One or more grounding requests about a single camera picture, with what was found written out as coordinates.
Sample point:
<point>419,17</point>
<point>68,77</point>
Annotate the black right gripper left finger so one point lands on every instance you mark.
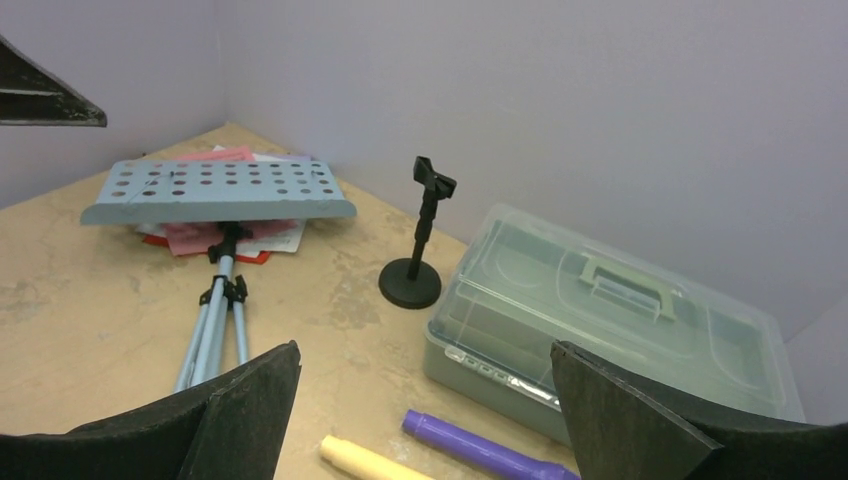
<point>230,427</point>

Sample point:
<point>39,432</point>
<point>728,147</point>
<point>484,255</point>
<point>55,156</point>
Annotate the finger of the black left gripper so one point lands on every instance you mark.
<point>32,96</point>

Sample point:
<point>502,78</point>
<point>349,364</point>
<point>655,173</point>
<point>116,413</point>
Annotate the pink sheet music page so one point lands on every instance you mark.
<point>283,236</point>

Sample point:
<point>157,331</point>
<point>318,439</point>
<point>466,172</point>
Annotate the cream recorder flute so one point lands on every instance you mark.
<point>363,463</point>

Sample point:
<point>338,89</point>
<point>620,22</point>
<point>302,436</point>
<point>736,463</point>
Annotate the black round-base clamp stand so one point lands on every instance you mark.
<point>410,282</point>

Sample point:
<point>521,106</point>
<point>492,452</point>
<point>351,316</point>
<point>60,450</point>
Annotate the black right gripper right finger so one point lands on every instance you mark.
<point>626,426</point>

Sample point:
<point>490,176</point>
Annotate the light blue music stand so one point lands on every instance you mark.
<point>229,196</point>

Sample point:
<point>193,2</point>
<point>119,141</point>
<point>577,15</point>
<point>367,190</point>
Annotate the purple microphone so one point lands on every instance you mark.
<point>479,451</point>

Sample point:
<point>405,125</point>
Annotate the translucent green storage box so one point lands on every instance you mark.
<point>525,283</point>

